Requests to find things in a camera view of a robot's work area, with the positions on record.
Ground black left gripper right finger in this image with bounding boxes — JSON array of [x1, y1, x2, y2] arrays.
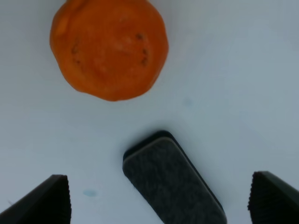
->
[[248, 171, 299, 224]]

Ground orange mandarin fruit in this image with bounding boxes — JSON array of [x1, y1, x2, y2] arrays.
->
[[50, 0, 169, 101]]

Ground grey felt board eraser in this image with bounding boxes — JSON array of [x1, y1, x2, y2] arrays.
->
[[122, 130, 227, 224]]

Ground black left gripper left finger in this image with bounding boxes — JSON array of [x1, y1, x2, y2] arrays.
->
[[0, 175, 71, 224]]

